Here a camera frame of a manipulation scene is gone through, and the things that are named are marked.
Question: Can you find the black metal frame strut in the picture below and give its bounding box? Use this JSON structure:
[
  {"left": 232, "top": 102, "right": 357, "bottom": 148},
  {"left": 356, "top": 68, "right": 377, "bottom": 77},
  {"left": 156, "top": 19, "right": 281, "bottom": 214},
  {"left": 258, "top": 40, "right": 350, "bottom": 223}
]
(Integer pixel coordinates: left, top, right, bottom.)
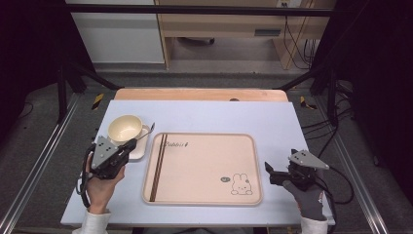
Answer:
[
  {"left": 279, "top": 64, "right": 339, "bottom": 127},
  {"left": 56, "top": 61, "right": 122, "bottom": 124}
]

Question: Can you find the yellow cable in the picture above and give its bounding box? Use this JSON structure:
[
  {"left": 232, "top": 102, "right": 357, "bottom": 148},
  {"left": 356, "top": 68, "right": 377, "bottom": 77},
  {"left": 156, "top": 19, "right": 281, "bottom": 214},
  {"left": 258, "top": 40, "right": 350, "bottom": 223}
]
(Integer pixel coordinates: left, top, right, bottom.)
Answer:
[{"left": 285, "top": 14, "right": 310, "bottom": 69}]

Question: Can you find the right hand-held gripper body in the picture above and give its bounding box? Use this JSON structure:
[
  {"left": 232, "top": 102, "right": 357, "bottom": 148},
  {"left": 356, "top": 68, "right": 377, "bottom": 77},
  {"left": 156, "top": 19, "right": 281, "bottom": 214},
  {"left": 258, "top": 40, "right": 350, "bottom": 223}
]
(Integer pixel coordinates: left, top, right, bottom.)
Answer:
[{"left": 285, "top": 149, "right": 330, "bottom": 192}]

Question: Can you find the pale blue table board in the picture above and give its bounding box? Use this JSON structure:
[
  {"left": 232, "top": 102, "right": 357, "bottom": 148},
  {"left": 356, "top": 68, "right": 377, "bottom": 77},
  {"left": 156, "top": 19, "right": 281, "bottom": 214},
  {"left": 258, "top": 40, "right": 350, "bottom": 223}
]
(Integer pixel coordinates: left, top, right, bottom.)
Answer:
[{"left": 59, "top": 99, "right": 336, "bottom": 227}]

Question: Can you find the black floor cable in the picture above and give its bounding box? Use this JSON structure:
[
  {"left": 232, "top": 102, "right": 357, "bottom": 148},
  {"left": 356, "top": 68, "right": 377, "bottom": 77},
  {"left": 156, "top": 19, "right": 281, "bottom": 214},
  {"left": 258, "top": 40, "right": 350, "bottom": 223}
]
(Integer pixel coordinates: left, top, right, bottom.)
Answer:
[{"left": 18, "top": 101, "right": 34, "bottom": 120}]

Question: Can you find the black metal frame bar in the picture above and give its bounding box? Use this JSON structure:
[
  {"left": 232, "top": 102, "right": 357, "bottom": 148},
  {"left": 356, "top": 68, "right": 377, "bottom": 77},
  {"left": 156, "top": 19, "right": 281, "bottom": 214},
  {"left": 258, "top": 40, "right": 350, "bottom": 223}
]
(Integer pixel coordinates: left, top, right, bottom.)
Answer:
[{"left": 66, "top": 3, "right": 335, "bottom": 18}]

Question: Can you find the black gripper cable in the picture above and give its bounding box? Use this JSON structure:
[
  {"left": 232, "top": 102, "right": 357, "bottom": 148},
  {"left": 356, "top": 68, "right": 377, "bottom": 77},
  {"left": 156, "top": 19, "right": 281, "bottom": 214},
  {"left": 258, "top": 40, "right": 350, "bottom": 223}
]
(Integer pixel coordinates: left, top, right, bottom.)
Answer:
[
  {"left": 319, "top": 165, "right": 355, "bottom": 234},
  {"left": 75, "top": 144, "right": 97, "bottom": 209}
]

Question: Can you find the metal spoon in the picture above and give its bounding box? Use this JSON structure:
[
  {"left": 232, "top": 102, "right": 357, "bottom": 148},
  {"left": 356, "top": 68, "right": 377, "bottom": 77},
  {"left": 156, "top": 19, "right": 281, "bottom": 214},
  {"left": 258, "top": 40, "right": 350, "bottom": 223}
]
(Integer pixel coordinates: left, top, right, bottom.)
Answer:
[{"left": 135, "top": 122, "right": 156, "bottom": 141}]

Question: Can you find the light wooden desk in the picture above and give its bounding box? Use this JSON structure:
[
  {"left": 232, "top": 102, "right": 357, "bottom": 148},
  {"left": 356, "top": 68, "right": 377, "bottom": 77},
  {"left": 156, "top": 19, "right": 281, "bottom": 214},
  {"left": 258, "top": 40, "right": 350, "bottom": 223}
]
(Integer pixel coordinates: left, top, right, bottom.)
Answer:
[{"left": 155, "top": 0, "right": 337, "bottom": 70}]

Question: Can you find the cream small plate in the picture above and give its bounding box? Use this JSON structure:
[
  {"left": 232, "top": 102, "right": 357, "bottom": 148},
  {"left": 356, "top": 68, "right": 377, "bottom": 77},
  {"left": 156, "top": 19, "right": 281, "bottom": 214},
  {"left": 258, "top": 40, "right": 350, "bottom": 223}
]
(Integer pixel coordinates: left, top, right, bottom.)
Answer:
[{"left": 106, "top": 124, "right": 151, "bottom": 161}]

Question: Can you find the dark brown chopstick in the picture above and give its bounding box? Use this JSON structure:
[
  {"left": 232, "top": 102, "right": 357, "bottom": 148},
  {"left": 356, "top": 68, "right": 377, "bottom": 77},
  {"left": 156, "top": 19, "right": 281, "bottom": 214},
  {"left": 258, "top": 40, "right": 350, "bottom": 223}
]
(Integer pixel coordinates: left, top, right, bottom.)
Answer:
[
  {"left": 152, "top": 134, "right": 169, "bottom": 203},
  {"left": 149, "top": 134, "right": 166, "bottom": 203}
]

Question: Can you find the black curtain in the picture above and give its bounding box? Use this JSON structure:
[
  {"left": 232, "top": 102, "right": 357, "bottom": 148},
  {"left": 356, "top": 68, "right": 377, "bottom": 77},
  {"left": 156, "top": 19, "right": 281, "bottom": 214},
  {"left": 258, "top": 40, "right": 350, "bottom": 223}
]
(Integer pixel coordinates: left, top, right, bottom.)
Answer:
[
  {"left": 0, "top": 0, "right": 95, "bottom": 144},
  {"left": 316, "top": 0, "right": 413, "bottom": 196}
]

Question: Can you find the light wooden table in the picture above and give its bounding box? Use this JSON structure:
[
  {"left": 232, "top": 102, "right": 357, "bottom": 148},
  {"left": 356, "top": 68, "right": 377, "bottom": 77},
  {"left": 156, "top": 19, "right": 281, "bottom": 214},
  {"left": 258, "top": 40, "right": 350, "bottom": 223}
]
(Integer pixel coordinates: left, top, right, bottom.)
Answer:
[{"left": 114, "top": 87, "right": 289, "bottom": 102}]

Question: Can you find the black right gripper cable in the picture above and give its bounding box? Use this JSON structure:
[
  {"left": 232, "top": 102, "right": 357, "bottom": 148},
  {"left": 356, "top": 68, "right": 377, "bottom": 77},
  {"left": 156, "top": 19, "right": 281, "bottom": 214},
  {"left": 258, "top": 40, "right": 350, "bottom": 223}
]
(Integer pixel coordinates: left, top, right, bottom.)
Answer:
[{"left": 319, "top": 165, "right": 355, "bottom": 234}]

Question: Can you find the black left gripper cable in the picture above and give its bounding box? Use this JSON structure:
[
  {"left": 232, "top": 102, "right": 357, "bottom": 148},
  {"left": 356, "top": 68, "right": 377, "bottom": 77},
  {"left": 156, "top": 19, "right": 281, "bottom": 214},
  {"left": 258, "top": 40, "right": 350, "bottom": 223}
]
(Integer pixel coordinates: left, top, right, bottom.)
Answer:
[{"left": 75, "top": 144, "right": 97, "bottom": 209}]

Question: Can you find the white cabinet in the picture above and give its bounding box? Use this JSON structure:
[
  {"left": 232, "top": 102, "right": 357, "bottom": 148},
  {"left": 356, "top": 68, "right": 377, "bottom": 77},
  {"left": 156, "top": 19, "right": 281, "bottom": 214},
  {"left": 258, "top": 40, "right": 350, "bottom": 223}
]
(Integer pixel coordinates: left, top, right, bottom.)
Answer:
[{"left": 66, "top": 0, "right": 166, "bottom": 64}]

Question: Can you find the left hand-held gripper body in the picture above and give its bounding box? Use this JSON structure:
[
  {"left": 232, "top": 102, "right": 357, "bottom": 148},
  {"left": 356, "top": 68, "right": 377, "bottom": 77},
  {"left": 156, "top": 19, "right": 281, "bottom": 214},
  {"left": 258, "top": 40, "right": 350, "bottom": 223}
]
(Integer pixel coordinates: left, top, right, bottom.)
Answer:
[{"left": 87, "top": 136, "right": 131, "bottom": 180}]

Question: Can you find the yellow black tape strip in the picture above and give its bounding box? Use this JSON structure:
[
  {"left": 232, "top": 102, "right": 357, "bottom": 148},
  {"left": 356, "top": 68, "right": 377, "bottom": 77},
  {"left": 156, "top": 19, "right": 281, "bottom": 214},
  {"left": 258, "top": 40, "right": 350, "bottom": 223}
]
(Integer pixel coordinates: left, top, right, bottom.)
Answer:
[
  {"left": 92, "top": 93, "right": 105, "bottom": 111},
  {"left": 300, "top": 96, "right": 318, "bottom": 111}
]

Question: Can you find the aluminium floor rail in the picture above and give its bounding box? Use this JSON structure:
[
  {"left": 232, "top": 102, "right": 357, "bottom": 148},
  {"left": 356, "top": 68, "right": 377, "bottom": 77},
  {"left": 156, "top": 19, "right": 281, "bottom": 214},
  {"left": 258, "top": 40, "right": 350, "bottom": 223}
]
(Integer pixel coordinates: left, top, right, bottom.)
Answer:
[
  {"left": 313, "top": 97, "right": 391, "bottom": 234},
  {"left": 0, "top": 92, "right": 81, "bottom": 234}
]

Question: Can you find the person's right hand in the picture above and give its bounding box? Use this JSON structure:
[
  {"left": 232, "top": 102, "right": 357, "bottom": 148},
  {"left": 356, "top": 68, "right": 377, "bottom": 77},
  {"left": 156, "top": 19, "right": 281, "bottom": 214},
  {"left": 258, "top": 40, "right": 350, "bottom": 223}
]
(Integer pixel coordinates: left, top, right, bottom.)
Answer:
[{"left": 282, "top": 169, "right": 327, "bottom": 222}]

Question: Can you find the beige rectangular tray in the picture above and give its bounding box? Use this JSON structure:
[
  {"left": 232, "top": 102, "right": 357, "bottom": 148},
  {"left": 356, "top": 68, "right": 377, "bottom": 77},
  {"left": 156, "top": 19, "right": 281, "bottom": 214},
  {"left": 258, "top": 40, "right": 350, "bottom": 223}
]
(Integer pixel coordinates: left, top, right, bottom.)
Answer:
[{"left": 141, "top": 132, "right": 263, "bottom": 207}]

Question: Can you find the cream round bowl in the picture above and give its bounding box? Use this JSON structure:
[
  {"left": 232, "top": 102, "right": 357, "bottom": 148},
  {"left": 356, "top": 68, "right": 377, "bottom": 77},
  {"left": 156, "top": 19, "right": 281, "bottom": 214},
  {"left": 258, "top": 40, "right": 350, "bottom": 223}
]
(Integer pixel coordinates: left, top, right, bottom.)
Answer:
[{"left": 107, "top": 114, "right": 144, "bottom": 146}]

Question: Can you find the person's left hand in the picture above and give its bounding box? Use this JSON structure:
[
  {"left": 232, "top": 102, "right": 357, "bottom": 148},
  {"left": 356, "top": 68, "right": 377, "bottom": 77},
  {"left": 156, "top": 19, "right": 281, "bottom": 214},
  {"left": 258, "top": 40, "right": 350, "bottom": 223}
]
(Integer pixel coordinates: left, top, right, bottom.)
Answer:
[{"left": 85, "top": 154, "right": 127, "bottom": 215}]

